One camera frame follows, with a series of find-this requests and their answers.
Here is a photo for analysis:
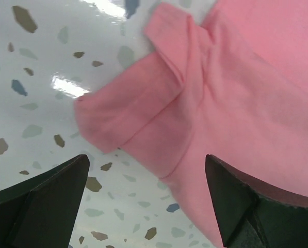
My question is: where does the pink t shirt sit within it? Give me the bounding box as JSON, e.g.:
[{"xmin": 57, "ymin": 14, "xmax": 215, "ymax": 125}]
[{"xmin": 74, "ymin": 1, "xmax": 308, "ymax": 247}]

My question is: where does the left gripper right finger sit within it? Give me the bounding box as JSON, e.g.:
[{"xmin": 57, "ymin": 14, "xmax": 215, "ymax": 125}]
[{"xmin": 205, "ymin": 155, "xmax": 308, "ymax": 248}]

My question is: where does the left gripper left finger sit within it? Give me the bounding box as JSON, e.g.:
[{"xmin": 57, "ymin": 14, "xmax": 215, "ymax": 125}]
[{"xmin": 0, "ymin": 154, "xmax": 89, "ymax": 248}]

